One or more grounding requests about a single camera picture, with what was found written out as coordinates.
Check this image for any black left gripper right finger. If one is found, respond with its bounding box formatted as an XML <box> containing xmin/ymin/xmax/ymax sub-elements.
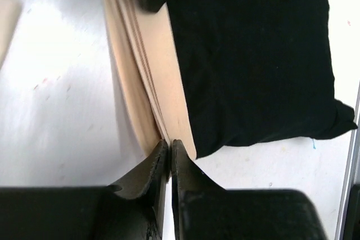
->
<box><xmin>171</xmin><ymin>140</ymin><xmax>326</xmax><ymax>239</ymax></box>

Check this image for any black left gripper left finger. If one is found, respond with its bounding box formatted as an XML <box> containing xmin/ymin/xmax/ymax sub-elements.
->
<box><xmin>1</xmin><ymin>141</ymin><xmax>169</xmax><ymax>239</ymax></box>

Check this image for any black underwear tan waistband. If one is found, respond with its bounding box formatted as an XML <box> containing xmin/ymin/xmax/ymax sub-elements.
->
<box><xmin>103</xmin><ymin>0</ymin><xmax>357</xmax><ymax>159</ymax></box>

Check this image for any pink beige underwear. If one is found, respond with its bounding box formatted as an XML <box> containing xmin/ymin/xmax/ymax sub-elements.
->
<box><xmin>0</xmin><ymin>0</ymin><xmax>22</xmax><ymax>66</ymax></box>

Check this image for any aluminium front rail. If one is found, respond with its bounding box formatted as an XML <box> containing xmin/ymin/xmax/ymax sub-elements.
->
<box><xmin>335</xmin><ymin>88</ymin><xmax>359</xmax><ymax>239</ymax></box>

